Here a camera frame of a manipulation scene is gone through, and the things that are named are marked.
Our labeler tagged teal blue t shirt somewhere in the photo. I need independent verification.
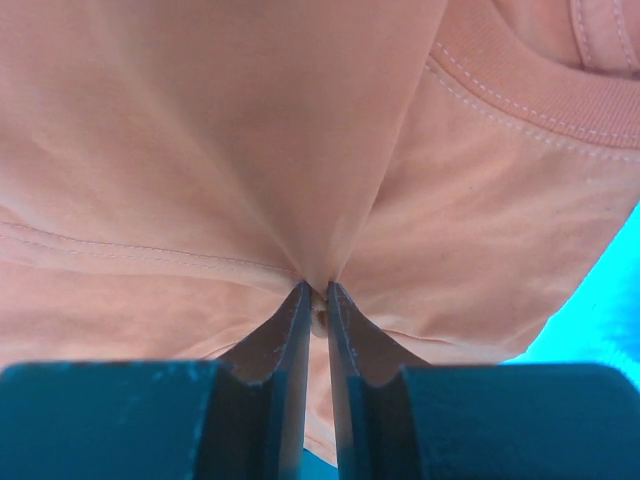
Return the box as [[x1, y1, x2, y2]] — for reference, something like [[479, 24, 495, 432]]
[[335, 200, 639, 383]]

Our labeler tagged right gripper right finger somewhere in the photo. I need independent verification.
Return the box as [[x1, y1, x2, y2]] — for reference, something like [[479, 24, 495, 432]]
[[328, 283, 639, 479]]

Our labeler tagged pink t shirt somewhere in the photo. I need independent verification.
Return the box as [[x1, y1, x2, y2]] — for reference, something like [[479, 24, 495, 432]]
[[0, 0, 640, 471]]

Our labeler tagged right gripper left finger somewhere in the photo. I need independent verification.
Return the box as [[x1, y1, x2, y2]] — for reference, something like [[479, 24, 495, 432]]
[[1, 283, 311, 479]]

